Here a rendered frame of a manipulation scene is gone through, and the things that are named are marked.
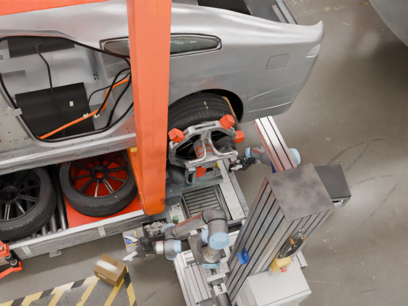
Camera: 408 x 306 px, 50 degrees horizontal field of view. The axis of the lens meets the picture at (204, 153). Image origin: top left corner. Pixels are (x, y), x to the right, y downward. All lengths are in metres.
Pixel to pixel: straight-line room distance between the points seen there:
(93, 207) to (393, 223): 2.85
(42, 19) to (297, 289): 2.17
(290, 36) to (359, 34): 3.02
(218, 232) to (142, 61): 1.06
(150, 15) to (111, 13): 0.96
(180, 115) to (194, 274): 1.17
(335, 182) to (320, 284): 0.93
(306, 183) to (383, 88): 3.67
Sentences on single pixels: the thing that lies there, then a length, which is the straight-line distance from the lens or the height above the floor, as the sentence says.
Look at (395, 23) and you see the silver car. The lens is 5.00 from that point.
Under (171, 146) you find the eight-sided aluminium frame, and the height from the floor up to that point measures 0.97.
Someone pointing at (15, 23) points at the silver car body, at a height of 1.98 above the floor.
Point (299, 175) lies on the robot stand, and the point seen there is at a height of 2.03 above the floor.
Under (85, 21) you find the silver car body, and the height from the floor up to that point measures 1.94.
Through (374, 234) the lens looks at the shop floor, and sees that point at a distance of 4.54.
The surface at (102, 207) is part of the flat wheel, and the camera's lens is 3.65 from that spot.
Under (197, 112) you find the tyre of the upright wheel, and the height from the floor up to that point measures 1.17.
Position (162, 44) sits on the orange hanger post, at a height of 2.37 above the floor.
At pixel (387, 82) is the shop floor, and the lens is 5.75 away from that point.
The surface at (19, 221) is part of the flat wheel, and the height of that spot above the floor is 0.50.
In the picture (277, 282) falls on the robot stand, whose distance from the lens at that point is 2.73.
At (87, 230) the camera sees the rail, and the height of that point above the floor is 0.36.
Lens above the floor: 3.78
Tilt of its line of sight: 58 degrees down
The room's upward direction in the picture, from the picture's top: 10 degrees clockwise
